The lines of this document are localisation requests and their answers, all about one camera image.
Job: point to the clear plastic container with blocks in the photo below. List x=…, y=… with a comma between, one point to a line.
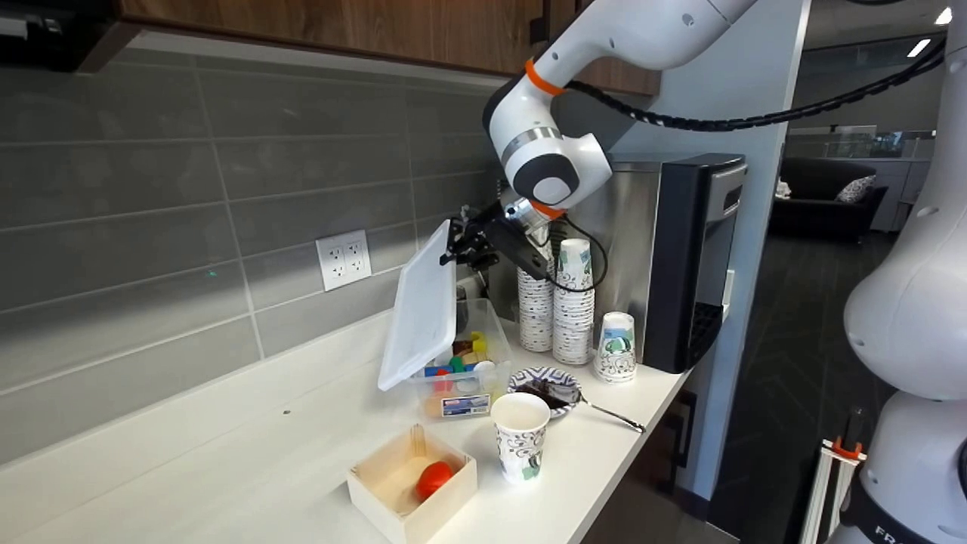
x=472, y=371

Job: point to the patterned paper cup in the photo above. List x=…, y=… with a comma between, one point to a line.
x=521, y=423

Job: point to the small wooden box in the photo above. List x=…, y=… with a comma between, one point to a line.
x=384, y=483

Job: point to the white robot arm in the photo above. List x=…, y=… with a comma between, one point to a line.
x=544, y=167

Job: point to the black coffee machine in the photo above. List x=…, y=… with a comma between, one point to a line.
x=671, y=231

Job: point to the upside-down paper cup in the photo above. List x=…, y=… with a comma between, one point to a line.
x=615, y=345

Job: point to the white wall outlet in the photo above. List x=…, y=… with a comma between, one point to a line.
x=343, y=259

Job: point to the wooden wall cabinet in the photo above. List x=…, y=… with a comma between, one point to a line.
x=461, y=35

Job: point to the red ball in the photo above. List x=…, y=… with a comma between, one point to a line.
x=434, y=478

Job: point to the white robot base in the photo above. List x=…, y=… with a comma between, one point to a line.
x=907, y=324

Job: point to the white plastic container lid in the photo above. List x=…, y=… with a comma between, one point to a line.
x=425, y=311

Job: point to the tall paper cup stack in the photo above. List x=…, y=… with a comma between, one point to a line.
x=572, y=303

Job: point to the metal spoon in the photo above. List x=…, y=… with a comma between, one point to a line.
x=609, y=412

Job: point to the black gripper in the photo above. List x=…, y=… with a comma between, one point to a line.
x=466, y=237

